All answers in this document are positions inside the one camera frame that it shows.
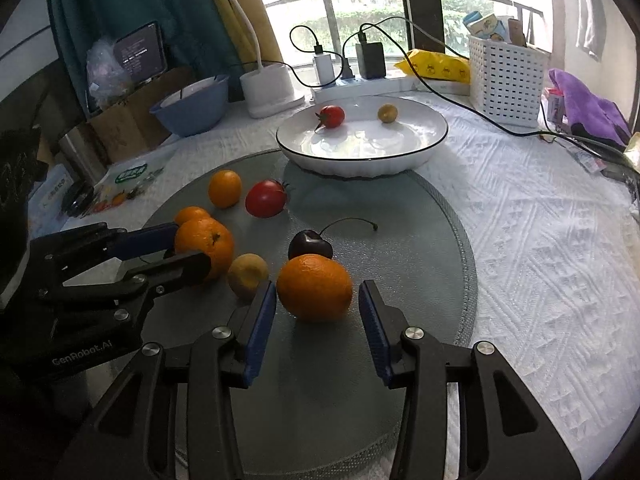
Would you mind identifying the white textured tablecloth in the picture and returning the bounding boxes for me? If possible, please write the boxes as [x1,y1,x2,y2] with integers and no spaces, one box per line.
[30,85,640,480]

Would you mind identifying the white label card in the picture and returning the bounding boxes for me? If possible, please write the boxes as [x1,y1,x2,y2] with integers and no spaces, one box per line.
[570,145,607,175]

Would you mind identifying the printed tissue packs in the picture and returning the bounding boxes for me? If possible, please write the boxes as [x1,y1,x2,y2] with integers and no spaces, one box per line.
[462,10,511,43]

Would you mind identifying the blue bowl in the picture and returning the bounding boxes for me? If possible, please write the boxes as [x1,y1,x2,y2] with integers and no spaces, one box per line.
[149,75,231,137]

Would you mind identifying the person's left hand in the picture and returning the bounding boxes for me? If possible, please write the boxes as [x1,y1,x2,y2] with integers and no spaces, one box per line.
[0,127,46,261]

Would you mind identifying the large red tomato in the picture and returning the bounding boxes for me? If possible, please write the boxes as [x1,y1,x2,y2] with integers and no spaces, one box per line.
[245,179,293,219]

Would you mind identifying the brown wooden item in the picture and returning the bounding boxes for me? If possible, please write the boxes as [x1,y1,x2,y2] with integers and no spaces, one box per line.
[507,17,532,48]

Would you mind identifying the white charger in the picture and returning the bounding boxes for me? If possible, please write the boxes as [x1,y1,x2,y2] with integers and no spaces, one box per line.
[312,52,337,86]

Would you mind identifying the small orange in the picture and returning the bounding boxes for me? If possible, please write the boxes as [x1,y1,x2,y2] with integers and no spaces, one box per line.
[208,170,243,209]

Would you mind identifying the white power strip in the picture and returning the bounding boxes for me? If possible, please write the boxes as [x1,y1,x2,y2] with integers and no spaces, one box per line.
[310,72,416,103]

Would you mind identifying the white desk lamp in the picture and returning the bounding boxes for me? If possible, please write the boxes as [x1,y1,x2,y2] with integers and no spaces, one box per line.
[152,0,306,119]

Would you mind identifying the yellow curtain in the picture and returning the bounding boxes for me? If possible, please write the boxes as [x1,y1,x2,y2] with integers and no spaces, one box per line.
[205,0,283,68]

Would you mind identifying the white hanging cloth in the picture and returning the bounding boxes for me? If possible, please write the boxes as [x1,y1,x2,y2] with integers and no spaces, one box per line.
[575,0,608,58]

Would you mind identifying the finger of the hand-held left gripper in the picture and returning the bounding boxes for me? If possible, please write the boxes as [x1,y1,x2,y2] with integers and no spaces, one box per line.
[45,251,213,323]
[30,222,181,286]

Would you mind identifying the printed bag with green label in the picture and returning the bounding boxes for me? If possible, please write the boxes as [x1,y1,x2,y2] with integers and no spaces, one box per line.
[95,157,166,211]

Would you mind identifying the black charger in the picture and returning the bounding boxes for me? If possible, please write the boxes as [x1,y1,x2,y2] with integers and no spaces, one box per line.
[355,41,386,81]

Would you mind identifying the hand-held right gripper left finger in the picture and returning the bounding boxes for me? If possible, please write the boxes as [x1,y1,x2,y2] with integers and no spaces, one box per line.
[55,280,278,480]

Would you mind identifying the small red tomato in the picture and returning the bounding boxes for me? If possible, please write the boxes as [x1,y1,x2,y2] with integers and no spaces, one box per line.
[314,105,346,132]

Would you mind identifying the long black cable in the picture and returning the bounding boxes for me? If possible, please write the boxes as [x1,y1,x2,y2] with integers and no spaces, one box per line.
[359,15,640,163]

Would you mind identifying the large orange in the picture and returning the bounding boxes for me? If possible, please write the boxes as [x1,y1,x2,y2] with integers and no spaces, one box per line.
[174,217,236,283]
[276,254,354,323]
[173,206,212,226]

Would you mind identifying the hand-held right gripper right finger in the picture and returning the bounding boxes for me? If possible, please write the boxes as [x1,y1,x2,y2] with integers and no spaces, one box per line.
[357,279,583,480]

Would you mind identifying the dark cherry with long stem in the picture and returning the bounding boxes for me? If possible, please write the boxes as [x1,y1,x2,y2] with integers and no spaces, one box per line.
[288,217,379,262]

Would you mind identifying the round glass turntable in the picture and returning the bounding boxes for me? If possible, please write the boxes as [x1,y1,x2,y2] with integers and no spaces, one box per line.
[140,147,478,480]

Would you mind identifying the black charger cable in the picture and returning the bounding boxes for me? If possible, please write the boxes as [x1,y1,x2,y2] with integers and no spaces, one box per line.
[289,25,323,56]

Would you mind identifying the small red white box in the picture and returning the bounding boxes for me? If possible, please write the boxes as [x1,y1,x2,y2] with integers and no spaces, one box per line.
[544,87,567,125]

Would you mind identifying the clear plastic bag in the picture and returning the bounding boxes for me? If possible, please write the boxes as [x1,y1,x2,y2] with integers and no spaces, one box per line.
[85,37,126,111]

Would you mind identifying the white plastic basket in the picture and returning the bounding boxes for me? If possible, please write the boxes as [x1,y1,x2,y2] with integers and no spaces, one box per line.
[467,35,550,128]

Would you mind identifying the purple towel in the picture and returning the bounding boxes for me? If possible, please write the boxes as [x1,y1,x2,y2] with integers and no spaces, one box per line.
[548,67,633,148]

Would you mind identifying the metal container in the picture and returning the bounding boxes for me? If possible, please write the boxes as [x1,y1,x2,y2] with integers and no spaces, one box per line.
[57,125,108,186]

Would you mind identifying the cardboard box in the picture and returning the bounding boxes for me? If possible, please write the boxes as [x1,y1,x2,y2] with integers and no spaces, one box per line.
[87,67,196,166]

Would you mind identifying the phone with dark screen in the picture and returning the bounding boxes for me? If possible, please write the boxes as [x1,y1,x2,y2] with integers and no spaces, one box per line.
[114,21,168,81]

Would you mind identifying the dark window pillar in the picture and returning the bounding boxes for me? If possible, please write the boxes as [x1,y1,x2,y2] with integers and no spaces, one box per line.
[395,0,446,46]

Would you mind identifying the white wipes packet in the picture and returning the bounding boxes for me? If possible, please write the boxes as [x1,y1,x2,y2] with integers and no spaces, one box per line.
[415,77,472,97]

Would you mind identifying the black balcony railing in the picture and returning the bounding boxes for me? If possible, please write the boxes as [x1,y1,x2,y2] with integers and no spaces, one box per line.
[262,0,546,68]

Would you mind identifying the yellow wipes packet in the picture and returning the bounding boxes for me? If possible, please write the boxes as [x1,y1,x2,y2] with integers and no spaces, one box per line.
[394,49,472,84]

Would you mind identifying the white plate with black rim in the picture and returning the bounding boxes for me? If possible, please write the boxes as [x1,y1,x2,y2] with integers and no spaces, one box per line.
[276,95,449,178]

